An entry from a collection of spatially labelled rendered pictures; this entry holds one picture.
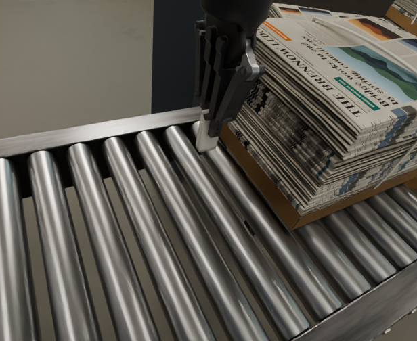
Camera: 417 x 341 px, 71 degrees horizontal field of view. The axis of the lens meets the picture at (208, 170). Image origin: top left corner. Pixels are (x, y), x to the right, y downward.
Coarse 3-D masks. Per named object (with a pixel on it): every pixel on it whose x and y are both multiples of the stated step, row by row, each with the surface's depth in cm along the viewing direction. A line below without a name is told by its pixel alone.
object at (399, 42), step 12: (348, 24) 57; (360, 24) 58; (372, 24) 58; (384, 24) 60; (372, 36) 54; (384, 36) 55; (396, 36) 56; (408, 36) 57; (396, 48) 52; (408, 48) 53; (408, 60) 49; (408, 156) 52; (396, 168) 54; (408, 168) 57
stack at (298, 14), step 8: (272, 8) 128; (280, 8) 124; (288, 8) 126; (296, 8) 127; (304, 8) 129; (312, 8) 131; (272, 16) 127; (280, 16) 119; (288, 16) 119; (296, 16) 120; (304, 16) 122; (312, 16) 123; (320, 16) 125; (328, 16) 127; (336, 16) 130; (344, 16) 131; (352, 16) 133; (368, 16) 137; (408, 184) 180; (416, 184) 181
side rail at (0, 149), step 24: (120, 120) 62; (144, 120) 63; (168, 120) 65; (192, 120) 66; (0, 144) 52; (24, 144) 53; (48, 144) 54; (72, 144) 55; (96, 144) 58; (192, 144) 71; (24, 168) 54; (144, 168) 70; (24, 192) 58
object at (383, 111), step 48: (288, 48) 43; (336, 48) 47; (288, 96) 42; (336, 96) 36; (384, 96) 38; (288, 144) 45; (336, 144) 37; (384, 144) 39; (288, 192) 47; (336, 192) 47
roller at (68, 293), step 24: (48, 168) 50; (48, 192) 47; (48, 216) 44; (48, 240) 42; (72, 240) 43; (48, 264) 40; (72, 264) 40; (48, 288) 39; (72, 288) 38; (72, 312) 36; (72, 336) 34; (96, 336) 35
